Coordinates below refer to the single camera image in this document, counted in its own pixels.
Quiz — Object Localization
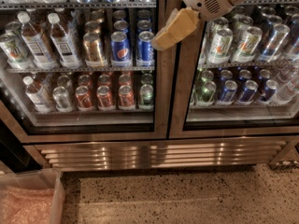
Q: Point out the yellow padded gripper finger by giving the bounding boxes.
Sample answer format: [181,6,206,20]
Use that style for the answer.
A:
[151,7,200,51]

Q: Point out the glass fridge door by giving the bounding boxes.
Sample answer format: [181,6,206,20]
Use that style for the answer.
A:
[170,0,299,138]
[0,0,177,144]

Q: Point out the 7up can fridge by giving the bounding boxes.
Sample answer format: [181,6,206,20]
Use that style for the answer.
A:
[231,26,263,63]
[207,28,233,64]

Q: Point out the steel fridge bottom grille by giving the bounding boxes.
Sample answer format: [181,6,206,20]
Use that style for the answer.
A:
[25,135,298,172]

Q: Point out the blue Pepsi can right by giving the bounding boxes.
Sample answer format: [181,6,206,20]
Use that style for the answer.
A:
[136,31,154,66]

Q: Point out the blue pepsi can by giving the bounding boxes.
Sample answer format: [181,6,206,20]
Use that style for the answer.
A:
[111,32,132,67]
[136,31,154,66]

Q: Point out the blue Pepsi can front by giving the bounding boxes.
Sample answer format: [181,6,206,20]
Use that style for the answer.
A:
[111,32,132,67]

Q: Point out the silver blue can upper right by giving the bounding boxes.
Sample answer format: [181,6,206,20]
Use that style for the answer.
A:
[258,23,290,62]

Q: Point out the green can right lower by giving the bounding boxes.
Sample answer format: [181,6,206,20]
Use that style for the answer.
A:
[196,81,217,105]

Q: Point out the green soda can lower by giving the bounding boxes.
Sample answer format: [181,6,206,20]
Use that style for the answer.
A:
[139,84,153,109]

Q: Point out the gold soda can front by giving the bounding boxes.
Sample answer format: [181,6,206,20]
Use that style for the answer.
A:
[83,33,107,67]

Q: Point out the orange soda can right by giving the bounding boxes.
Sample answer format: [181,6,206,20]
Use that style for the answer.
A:
[119,85,135,109]

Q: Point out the orange soda can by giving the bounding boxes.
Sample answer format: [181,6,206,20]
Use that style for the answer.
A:
[75,86,94,111]
[119,85,135,109]
[96,86,115,110]

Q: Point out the orange soda can middle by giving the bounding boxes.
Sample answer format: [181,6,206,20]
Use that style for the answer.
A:
[96,86,115,110]

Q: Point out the water bottle right lower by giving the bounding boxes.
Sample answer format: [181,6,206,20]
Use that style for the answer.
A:
[275,76,299,105]

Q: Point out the tea bottle white cap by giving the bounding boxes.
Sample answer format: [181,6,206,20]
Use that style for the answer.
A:
[17,11,58,70]
[48,13,80,68]

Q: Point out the orange soda can left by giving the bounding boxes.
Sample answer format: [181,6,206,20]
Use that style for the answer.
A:
[75,86,94,111]

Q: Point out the silver can lower shelf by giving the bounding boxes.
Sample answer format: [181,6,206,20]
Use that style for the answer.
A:
[52,87,73,112]

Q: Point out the small bottle lower shelf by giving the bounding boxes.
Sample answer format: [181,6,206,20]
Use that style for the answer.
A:
[23,76,53,113]

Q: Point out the green 7up can left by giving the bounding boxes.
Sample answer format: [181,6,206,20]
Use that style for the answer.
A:
[0,33,32,70]

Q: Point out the clear plastic bin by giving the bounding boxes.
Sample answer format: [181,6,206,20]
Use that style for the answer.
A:
[0,169,65,224]

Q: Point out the pink bubble wrap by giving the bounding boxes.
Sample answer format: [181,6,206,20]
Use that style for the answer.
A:
[0,187,54,224]

